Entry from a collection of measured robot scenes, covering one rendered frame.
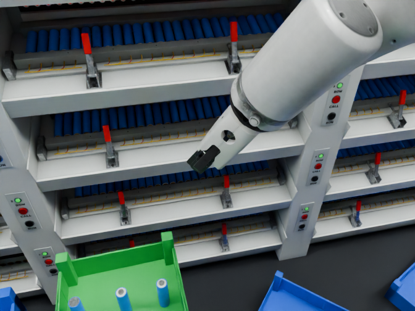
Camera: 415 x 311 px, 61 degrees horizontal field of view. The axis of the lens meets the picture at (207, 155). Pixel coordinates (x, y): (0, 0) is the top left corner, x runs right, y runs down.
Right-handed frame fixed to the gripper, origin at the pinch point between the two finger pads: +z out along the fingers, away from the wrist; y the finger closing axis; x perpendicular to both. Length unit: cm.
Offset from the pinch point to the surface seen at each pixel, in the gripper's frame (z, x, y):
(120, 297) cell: 13.3, -5.0, -22.0
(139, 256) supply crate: 19.7, -3.9, -13.3
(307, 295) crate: 39, -51, 16
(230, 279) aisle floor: 54, -34, 10
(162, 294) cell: 12.8, -10.0, -17.7
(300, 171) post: 16.9, -22.3, 28.3
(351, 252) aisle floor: 40, -61, 40
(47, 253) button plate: 52, 11, -18
